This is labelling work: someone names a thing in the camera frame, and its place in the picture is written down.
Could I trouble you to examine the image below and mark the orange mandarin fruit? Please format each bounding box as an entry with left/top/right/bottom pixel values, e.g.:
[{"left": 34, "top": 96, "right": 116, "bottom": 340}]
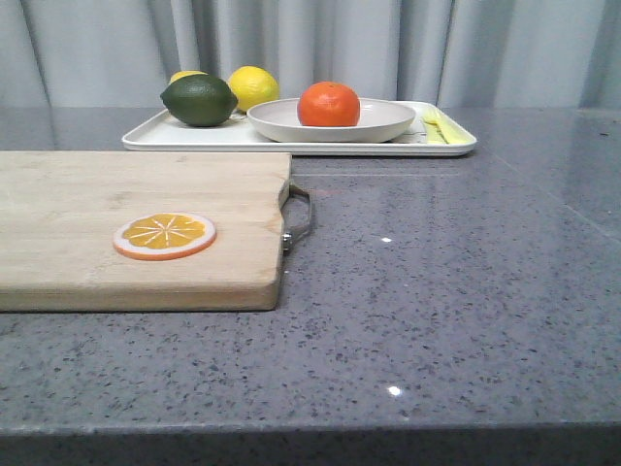
[{"left": 297, "top": 82, "right": 360, "bottom": 127}]

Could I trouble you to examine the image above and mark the beige round plate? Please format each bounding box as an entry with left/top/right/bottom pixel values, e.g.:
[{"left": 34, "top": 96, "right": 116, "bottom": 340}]
[{"left": 245, "top": 96, "right": 418, "bottom": 144}]

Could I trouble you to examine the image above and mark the white rectangular tray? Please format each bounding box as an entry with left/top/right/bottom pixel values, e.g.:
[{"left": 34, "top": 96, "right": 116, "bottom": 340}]
[{"left": 122, "top": 101, "right": 477, "bottom": 157}]

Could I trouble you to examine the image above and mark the orange slice toy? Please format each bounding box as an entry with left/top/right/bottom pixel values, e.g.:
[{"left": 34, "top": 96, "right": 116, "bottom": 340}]
[{"left": 113, "top": 213, "right": 217, "bottom": 261}]

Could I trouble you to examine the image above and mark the yellow-green stick far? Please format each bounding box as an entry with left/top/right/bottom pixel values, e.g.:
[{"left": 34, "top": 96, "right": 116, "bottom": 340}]
[{"left": 422, "top": 109, "right": 448, "bottom": 145}]

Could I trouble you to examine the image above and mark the yellow-green stick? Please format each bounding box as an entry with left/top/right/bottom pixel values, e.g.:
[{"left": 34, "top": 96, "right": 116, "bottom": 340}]
[
  {"left": 422, "top": 109, "right": 448, "bottom": 145},
  {"left": 438, "top": 116, "right": 471, "bottom": 145}
]

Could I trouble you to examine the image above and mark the yellow lemon front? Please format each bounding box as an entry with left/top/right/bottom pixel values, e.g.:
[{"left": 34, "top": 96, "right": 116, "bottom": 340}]
[{"left": 228, "top": 66, "right": 279, "bottom": 114}]

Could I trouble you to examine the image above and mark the yellow lemon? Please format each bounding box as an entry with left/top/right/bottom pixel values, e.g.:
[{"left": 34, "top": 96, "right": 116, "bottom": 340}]
[
  {"left": 228, "top": 66, "right": 279, "bottom": 114},
  {"left": 169, "top": 70, "right": 205, "bottom": 83}
]

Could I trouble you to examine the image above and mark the green lime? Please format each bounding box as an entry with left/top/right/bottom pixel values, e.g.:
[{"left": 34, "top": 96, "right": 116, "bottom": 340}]
[{"left": 160, "top": 74, "right": 238, "bottom": 127}]

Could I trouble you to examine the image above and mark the yellow-green stick near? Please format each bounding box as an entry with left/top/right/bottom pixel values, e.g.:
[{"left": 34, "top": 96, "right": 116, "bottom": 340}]
[{"left": 438, "top": 116, "right": 471, "bottom": 145}]

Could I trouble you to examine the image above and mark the yellow lemon rear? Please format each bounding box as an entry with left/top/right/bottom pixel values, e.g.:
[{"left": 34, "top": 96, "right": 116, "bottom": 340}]
[{"left": 169, "top": 70, "right": 205, "bottom": 83}]

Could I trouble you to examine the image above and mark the wooden cutting board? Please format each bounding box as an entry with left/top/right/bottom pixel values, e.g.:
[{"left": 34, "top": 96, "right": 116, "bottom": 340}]
[{"left": 1, "top": 150, "right": 291, "bottom": 312}]

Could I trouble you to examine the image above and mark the grey curtain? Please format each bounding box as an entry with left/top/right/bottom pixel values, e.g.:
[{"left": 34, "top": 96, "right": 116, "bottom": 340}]
[{"left": 1, "top": 1, "right": 620, "bottom": 109}]

